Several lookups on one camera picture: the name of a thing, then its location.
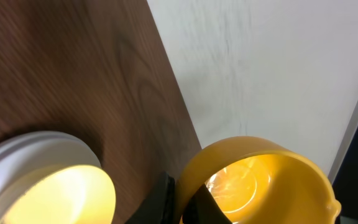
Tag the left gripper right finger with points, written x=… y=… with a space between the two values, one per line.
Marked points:
x=203 y=209

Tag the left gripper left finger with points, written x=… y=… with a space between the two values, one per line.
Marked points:
x=158 y=206

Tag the yellow measuring scoop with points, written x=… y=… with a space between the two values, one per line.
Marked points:
x=254 y=180

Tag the pale yellow bowl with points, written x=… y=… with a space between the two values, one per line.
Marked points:
x=77 y=194

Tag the white digital kitchen scale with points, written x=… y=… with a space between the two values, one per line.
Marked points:
x=29 y=158

